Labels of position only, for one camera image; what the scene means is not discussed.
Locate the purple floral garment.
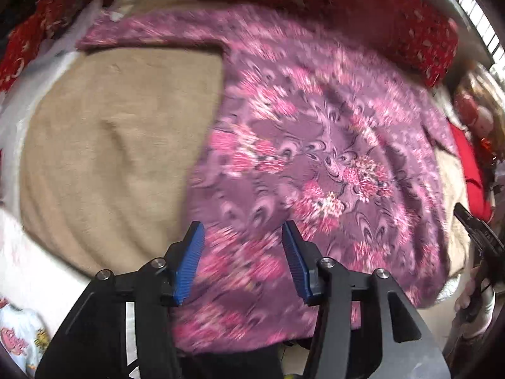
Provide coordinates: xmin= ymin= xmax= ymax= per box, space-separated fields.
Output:
xmin=80 ymin=4 xmax=455 ymax=353

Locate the right hand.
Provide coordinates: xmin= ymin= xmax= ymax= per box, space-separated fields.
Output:
xmin=453 ymin=265 xmax=496 ymax=335

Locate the red folded cloth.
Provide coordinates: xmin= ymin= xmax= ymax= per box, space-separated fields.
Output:
xmin=449 ymin=123 xmax=492 ymax=222

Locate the beige fleece blanket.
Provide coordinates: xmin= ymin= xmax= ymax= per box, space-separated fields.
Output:
xmin=20 ymin=48 xmax=223 ymax=275

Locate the plastic wrapped doll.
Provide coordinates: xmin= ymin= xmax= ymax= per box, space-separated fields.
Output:
xmin=454 ymin=63 xmax=504 ymax=161

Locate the white printed garment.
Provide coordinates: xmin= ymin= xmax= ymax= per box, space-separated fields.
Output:
xmin=0 ymin=297 xmax=51 ymax=378

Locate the red patterned long pillow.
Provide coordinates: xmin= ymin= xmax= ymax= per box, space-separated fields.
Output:
xmin=146 ymin=0 xmax=460 ymax=87

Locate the red star patterned cloth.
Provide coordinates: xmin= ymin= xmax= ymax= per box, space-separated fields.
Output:
xmin=1 ymin=0 xmax=91 ymax=93

